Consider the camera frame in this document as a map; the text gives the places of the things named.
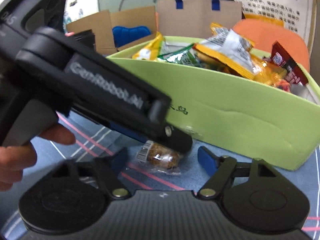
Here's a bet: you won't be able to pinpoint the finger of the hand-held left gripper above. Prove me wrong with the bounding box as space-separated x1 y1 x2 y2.
150 126 193 153
107 122 156 144

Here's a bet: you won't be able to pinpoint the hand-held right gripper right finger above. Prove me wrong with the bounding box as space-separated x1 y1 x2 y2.
197 146 278 199

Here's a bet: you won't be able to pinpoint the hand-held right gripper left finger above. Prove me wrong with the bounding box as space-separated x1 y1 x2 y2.
50 147 131 200

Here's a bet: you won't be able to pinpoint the clear brown cake packet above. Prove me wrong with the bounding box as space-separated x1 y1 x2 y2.
135 140 182 176

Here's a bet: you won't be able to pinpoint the green cardboard box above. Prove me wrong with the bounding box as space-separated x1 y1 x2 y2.
106 36 320 172

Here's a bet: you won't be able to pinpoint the yellow chips bag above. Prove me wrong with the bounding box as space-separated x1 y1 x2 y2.
132 32 166 61

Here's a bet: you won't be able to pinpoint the silver yellow-edged snack bag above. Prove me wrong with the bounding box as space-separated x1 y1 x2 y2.
194 22 256 80

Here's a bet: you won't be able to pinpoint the person's left hand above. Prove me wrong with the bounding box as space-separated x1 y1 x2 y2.
0 125 76 192

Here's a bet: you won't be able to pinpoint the blue checked tablecloth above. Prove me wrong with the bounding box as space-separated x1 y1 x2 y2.
0 112 320 240

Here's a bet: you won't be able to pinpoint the open cardboard box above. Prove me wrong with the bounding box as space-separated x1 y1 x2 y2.
66 6 158 55

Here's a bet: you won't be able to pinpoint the blue plastic item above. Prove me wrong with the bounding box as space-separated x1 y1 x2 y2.
112 25 152 48

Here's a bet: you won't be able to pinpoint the orange chair back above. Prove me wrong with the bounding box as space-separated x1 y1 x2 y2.
232 19 310 72

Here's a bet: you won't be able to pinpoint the yellow plastic bag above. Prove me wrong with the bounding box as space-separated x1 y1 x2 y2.
244 14 285 27

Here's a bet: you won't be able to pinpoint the cardboard-backed text poster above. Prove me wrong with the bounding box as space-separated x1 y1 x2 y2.
165 0 316 53

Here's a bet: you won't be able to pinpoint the brown paper bag blue handles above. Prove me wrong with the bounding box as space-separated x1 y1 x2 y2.
156 0 243 39

